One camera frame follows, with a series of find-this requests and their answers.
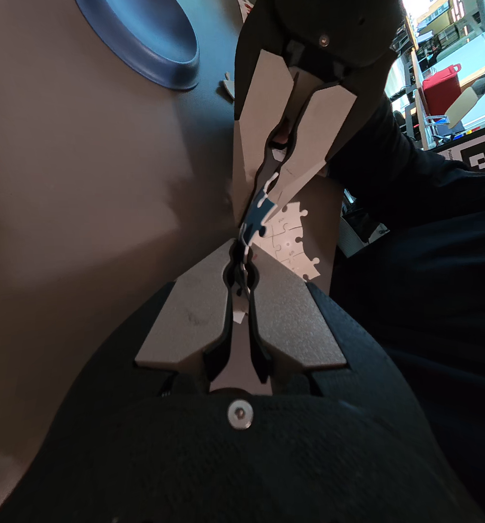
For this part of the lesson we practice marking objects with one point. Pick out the white folded leaflet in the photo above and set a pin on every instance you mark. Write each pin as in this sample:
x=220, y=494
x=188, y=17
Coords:
x=244, y=5

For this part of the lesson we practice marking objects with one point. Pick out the black white marker sign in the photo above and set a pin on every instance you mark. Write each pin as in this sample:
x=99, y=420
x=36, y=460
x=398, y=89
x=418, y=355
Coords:
x=479, y=155

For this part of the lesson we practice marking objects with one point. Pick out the blue round ball stand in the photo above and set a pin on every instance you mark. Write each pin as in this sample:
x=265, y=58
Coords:
x=152, y=45

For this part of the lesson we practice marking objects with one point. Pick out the red container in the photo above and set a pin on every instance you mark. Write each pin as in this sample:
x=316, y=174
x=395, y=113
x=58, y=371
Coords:
x=440, y=92

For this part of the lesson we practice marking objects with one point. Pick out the single white puzzle piece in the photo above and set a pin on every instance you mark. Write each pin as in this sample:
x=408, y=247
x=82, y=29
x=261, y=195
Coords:
x=258, y=212

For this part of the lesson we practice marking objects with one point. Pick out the joined white puzzle pieces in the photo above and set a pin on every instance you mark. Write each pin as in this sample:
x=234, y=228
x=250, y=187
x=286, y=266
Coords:
x=228, y=85

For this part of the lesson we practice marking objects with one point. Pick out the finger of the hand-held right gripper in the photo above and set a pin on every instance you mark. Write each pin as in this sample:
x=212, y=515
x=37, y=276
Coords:
x=324, y=126
x=254, y=114

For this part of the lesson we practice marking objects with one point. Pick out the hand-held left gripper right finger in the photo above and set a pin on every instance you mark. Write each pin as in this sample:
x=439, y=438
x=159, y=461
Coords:
x=295, y=318

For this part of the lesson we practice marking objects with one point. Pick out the person's right forearm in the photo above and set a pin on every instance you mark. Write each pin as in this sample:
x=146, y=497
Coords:
x=410, y=179

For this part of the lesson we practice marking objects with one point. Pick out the assembled curved puzzle section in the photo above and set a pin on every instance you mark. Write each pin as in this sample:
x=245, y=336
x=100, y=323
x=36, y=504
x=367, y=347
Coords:
x=291, y=241

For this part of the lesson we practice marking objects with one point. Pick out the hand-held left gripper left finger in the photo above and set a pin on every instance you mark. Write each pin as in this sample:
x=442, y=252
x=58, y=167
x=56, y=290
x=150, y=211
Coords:
x=189, y=318

